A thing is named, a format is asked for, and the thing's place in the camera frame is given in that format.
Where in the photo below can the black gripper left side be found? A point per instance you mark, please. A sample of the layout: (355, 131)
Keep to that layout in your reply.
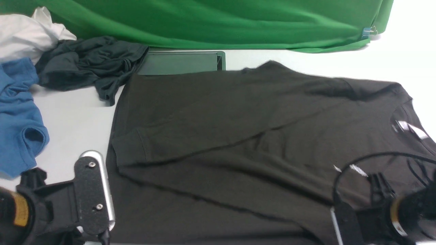
(52, 210)

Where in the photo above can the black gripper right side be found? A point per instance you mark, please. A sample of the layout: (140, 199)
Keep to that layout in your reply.
(374, 221)

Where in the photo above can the dark gray long-sleeve shirt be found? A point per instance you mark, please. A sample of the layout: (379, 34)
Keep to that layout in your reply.
(245, 157)

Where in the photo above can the blue crumpled shirt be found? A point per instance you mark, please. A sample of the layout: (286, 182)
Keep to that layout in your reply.
(23, 135)

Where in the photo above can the dark teal crumpled shirt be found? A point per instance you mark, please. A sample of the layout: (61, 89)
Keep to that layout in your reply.
(102, 62)

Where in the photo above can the white crumpled shirt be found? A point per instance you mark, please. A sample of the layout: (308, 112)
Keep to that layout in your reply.
(29, 37)

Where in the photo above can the blue binder clip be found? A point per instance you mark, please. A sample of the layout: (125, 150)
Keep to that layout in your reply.
(367, 33)

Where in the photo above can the green backdrop cloth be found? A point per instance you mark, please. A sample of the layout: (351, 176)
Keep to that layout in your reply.
(308, 26)

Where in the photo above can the silver wrist camera right side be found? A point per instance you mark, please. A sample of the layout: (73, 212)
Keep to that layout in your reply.
(346, 225)

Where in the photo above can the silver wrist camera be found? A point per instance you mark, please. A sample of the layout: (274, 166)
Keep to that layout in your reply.
(96, 213)
(346, 225)

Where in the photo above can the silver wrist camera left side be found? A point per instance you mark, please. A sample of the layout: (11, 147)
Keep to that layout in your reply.
(96, 213)

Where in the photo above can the metal table cable hatch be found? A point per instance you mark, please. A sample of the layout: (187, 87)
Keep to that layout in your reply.
(164, 63)

